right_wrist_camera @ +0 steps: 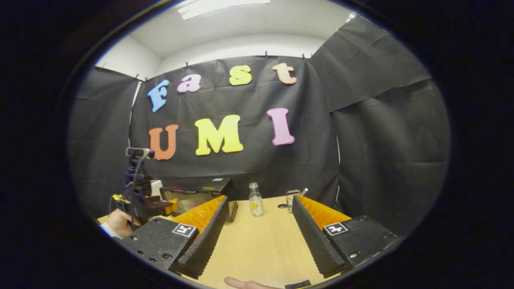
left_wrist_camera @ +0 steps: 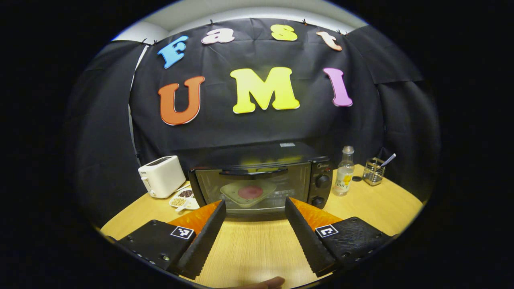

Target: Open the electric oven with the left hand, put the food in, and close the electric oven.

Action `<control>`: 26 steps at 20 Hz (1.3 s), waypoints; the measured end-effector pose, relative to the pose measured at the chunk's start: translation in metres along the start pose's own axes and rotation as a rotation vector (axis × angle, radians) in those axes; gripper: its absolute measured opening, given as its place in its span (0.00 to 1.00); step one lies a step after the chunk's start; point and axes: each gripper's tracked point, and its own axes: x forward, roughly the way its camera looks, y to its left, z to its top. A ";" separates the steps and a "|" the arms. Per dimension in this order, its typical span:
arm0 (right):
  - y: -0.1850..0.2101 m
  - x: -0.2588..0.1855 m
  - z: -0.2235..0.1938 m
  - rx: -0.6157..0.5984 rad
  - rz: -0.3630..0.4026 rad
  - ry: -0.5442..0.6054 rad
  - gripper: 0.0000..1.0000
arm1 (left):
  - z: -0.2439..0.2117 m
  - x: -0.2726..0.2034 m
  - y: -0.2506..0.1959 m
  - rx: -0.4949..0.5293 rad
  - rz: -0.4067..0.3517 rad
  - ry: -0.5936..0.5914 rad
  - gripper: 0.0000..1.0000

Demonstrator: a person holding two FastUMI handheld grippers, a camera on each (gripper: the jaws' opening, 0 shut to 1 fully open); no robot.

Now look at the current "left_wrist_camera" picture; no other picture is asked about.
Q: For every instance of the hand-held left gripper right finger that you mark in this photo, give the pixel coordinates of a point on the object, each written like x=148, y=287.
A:
x=307, y=241

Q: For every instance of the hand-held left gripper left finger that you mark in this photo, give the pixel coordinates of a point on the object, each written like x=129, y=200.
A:
x=202, y=245

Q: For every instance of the pale green food tray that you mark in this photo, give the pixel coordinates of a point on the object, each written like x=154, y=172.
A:
x=229, y=192

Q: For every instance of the pink meat slice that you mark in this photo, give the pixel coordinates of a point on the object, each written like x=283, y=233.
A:
x=250, y=192

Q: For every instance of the black electric oven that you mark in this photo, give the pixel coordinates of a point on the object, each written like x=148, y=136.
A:
x=261, y=154

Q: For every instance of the white divided seed dish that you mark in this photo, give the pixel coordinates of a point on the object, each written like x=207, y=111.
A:
x=182, y=198

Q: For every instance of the clear glass bottle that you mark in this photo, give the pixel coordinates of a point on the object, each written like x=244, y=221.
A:
x=343, y=176

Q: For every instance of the white toaster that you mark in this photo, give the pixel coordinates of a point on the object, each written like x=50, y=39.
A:
x=162, y=176

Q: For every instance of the metal spoon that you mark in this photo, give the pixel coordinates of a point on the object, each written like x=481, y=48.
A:
x=388, y=159

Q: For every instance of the black backdrop cloth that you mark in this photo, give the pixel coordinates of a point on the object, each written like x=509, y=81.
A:
x=249, y=128

